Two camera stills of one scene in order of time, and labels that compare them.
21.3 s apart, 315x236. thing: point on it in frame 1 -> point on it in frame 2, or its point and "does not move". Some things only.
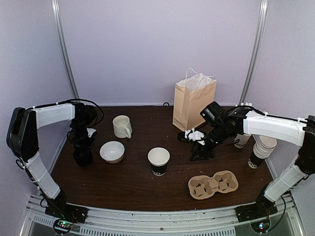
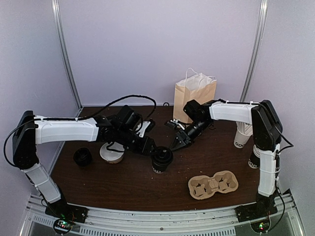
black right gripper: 205,154 -> 180,135
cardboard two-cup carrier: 203,187 does not move
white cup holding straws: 241,139 does not move
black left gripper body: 80,139 -> 133,145
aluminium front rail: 224,221 does not move
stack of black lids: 82,157 does not move
